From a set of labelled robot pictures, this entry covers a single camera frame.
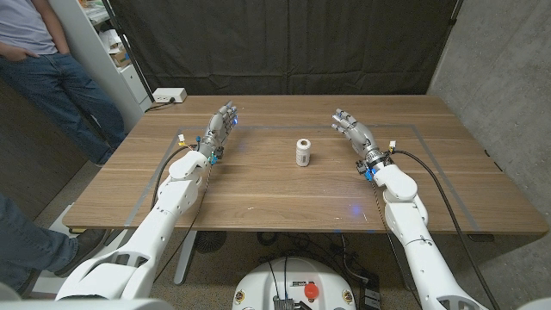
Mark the white flat floor board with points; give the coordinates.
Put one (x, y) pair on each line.
(60, 221)

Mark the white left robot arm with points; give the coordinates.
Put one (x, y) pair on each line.
(172, 202)

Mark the small white bottle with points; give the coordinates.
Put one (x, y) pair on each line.
(303, 153)

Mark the red emergency stop button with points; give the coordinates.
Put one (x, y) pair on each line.
(311, 290)

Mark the white crumpled papers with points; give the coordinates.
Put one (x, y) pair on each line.
(109, 39)

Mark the brown cardboard box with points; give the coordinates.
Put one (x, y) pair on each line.
(120, 58)

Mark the black floor power strip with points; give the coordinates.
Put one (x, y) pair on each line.
(370, 297)

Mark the white shelf cabinet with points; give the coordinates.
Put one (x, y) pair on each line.
(92, 51)

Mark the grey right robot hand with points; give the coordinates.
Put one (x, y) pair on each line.
(360, 138)

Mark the black backdrop stand pole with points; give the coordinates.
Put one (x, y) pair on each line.
(129, 56)
(455, 10)

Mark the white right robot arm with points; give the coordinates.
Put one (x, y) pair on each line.
(413, 224)

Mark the white power socket box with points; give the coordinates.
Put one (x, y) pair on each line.
(169, 94)

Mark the round black floor fan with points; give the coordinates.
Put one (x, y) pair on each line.
(210, 242)

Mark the white robot torso shell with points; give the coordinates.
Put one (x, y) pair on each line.
(86, 305)

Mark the seated person in blue jeans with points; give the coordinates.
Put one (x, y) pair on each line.
(26, 249)

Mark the person in grey t-shirt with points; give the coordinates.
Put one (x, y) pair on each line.
(51, 77)

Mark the black backdrop curtain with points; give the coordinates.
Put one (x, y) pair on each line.
(280, 43)

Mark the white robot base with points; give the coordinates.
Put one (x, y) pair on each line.
(267, 284)

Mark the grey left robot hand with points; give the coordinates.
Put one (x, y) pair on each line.
(217, 129)

